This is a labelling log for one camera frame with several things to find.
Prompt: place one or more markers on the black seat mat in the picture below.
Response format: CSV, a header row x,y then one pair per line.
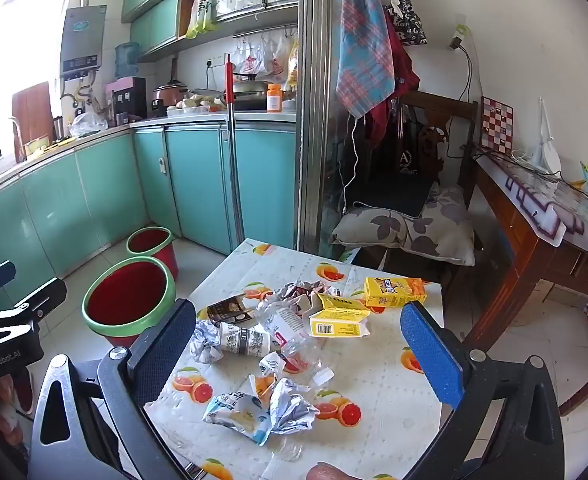
x,y
394,200

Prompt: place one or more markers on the crumpled silver foil ball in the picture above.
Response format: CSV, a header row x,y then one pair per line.
x,y
206,342

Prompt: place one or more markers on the person's right hand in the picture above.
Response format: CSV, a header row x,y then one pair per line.
x,y
328,472

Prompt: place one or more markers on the yellow white hanging bag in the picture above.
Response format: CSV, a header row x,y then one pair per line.
x,y
201,7

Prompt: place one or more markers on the floral cushion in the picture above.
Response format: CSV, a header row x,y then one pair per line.
x,y
414,232

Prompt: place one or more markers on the clear orange plastic wrapper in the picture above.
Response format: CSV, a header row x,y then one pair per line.
x,y
271,366

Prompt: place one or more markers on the red rice cooker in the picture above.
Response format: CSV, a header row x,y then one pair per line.
x,y
169,96

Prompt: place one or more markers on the clear plastic bottle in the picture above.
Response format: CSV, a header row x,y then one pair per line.
x,y
286,327

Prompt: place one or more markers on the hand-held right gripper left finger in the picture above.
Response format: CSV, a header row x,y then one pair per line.
x,y
166,350

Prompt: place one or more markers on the open yellow carton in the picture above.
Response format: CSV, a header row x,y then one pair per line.
x,y
339,321

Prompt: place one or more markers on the plaid cloth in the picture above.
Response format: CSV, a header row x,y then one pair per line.
x,y
366,45

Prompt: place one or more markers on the clear plastic bag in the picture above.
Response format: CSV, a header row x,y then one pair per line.
x,y
88,125

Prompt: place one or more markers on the small red bucket green rim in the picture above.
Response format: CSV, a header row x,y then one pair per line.
x,y
150,241

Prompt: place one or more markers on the black tote bag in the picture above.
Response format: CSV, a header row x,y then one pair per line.
x,y
406,160

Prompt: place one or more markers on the dark red garment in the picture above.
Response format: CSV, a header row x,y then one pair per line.
x,y
404,80

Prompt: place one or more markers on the pink countertop appliance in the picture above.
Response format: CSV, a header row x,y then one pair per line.
x,y
124,95

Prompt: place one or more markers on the teal kitchen cabinets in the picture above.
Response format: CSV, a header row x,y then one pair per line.
x,y
99,190
159,15

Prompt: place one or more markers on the blue water jug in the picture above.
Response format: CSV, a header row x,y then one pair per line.
x,y
126,60

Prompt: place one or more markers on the orange bottle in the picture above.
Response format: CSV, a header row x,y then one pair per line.
x,y
274,99

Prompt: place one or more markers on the row of hanging plastic bags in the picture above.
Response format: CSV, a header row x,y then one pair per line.
x,y
264,60

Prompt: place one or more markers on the black white printed bag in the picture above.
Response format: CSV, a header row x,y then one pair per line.
x,y
410,22

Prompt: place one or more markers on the red white checkered board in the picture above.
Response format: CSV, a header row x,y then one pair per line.
x,y
496,125

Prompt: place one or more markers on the brown wooden desk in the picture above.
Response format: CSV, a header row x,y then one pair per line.
x,y
529,255

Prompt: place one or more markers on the fruit print tablecloth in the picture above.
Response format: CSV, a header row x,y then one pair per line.
x,y
384,410

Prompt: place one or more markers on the teal lower kitchen cabinets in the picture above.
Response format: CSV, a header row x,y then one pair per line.
x,y
99,190

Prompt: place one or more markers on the dark wooden chair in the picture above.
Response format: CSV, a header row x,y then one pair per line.
x,y
454,110

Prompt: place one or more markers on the clear plastic scrap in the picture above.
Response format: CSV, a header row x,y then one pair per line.
x,y
286,450

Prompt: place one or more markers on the grey water heater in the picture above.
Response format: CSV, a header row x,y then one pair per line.
x,y
81,42

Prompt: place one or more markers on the steel wok with lid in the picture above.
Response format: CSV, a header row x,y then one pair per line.
x,y
249,89

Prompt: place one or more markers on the closed yellow box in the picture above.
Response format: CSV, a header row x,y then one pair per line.
x,y
394,293

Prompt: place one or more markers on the wooden cutting board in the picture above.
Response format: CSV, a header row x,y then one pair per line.
x,y
31,110

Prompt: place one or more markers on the metal sliding door frame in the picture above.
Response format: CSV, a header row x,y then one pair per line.
x,y
314,100

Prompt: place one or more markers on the wall socket with charger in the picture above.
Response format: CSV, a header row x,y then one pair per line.
x,y
456,37

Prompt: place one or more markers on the plate of white buns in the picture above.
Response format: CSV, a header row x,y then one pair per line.
x,y
194,103

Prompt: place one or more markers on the blue white snack wrapper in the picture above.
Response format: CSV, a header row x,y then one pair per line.
x,y
234,412

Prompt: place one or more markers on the white patterned desk cover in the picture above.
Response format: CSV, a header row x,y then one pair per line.
x,y
539,197

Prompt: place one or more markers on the teal upper kitchen cabinets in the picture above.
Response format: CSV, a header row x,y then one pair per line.
x,y
159,15

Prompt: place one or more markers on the brown snack packet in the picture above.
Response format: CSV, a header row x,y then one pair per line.
x,y
229,310

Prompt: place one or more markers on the patterned paper cup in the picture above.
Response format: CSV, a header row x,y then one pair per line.
x,y
244,341

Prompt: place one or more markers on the crumpled red silver foil wrapper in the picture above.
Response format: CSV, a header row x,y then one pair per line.
x,y
306,290

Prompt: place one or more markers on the large red bucket green rim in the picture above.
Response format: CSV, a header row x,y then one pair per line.
x,y
126,300

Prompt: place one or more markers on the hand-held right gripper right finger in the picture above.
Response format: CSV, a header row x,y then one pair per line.
x,y
431,355

